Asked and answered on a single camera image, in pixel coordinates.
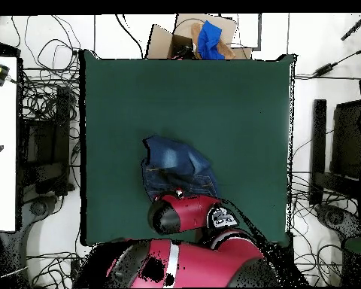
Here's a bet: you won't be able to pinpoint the grey swivel chair base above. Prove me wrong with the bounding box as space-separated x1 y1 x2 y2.
19 193 62 242
314 202 361 242

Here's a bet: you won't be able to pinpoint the brown cardboard box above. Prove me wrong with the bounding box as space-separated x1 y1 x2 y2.
145 13 253 60

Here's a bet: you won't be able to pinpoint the dark green table cloth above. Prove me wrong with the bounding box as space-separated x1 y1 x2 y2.
79 49 296 246

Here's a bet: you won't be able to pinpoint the black equipment stand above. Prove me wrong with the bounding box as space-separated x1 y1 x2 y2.
20 85 74 196

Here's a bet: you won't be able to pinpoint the bright blue cloth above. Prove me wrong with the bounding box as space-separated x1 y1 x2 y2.
196 20 226 60

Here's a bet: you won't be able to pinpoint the black upright bar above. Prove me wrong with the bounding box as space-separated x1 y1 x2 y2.
308 99 328 206

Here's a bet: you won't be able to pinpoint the black rod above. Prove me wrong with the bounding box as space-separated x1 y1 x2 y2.
340 13 361 41

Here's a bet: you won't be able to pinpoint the black cable bundle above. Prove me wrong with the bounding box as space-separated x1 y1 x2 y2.
11 14 82 123
290 171 350 285

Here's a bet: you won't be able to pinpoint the white side table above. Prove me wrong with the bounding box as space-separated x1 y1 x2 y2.
0 56 18 232

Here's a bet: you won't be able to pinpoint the black power adapter cable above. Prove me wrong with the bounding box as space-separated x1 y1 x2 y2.
294 44 361 81

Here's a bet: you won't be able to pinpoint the black flat panel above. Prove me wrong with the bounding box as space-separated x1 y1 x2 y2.
329 99 361 182

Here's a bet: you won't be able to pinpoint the blue denim jeans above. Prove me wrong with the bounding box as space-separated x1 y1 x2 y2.
140 134 220 202

